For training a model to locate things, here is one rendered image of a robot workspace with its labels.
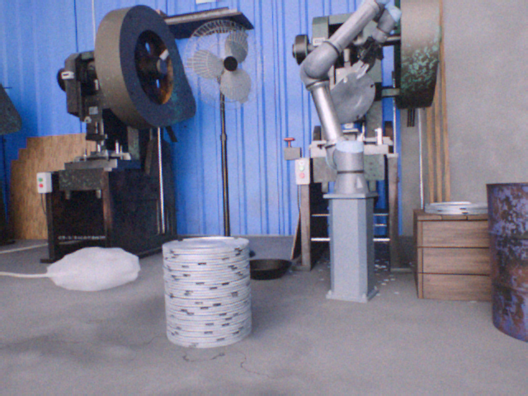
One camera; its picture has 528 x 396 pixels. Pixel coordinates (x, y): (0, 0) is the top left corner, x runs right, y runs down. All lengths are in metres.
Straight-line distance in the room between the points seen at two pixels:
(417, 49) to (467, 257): 1.08
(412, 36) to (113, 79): 1.74
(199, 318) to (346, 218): 0.77
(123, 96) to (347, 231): 1.69
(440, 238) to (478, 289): 0.25
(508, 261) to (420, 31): 1.28
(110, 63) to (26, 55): 2.67
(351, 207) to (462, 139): 2.20
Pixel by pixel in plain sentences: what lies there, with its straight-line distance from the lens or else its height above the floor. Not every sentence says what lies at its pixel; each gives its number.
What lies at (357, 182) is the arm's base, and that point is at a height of 0.50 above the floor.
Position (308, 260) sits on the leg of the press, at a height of 0.06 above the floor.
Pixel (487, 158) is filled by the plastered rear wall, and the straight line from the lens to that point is 3.88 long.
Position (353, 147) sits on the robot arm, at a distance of 1.81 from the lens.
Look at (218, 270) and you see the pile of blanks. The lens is 1.32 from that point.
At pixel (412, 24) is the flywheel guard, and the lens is 2.35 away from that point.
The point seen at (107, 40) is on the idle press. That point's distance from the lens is 2.87.
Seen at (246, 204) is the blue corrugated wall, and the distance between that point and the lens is 3.93.
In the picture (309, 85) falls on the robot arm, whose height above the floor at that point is 0.94.
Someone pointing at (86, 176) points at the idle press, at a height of 0.59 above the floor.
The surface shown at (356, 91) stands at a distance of 2.31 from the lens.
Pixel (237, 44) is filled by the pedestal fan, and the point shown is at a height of 1.45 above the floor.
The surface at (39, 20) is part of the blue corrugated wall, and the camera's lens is 5.41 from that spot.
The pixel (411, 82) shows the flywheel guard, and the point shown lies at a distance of 2.42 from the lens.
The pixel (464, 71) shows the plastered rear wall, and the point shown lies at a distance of 3.93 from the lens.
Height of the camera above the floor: 0.51
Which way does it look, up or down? 3 degrees down
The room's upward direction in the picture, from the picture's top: 2 degrees counter-clockwise
